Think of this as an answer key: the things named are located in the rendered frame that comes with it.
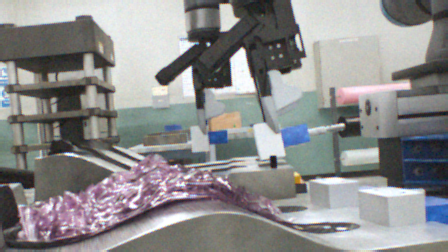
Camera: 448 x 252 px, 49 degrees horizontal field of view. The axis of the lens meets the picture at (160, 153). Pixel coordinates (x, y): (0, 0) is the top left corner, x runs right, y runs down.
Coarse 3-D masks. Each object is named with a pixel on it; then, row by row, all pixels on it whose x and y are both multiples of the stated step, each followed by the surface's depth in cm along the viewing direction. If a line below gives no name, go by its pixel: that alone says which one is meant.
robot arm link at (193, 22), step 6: (186, 12) 102; (192, 12) 100; (198, 12) 100; (204, 12) 99; (210, 12) 100; (216, 12) 101; (186, 18) 102; (192, 18) 100; (198, 18) 100; (204, 18) 100; (210, 18) 100; (216, 18) 101; (186, 24) 102; (192, 24) 101; (198, 24) 100; (204, 24) 100; (210, 24) 100; (216, 24) 101; (186, 30) 103; (192, 30) 101; (198, 30) 101
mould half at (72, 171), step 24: (48, 168) 73; (72, 168) 72; (96, 168) 71; (120, 168) 75; (216, 168) 80; (240, 168) 72; (264, 168) 69; (288, 168) 67; (48, 192) 73; (72, 192) 72; (264, 192) 68; (288, 192) 67
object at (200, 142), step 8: (192, 128) 103; (208, 128) 105; (192, 136) 103; (200, 136) 103; (208, 136) 103; (216, 136) 102; (224, 136) 102; (232, 136) 103; (240, 136) 103; (248, 136) 103; (192, 144) 103; (200, 144) 103; (208, 144) 102
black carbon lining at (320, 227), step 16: (0, 192) 49; (0, 208) 49; (16, 208) 51; (288, 208) 57; (304, 208) 56; (304, 224) 47; (320, 224) 47; (336, 224) 47; (352, 224) 46; (16, 240) 40; (32, 240) 40; (64, 240) 40
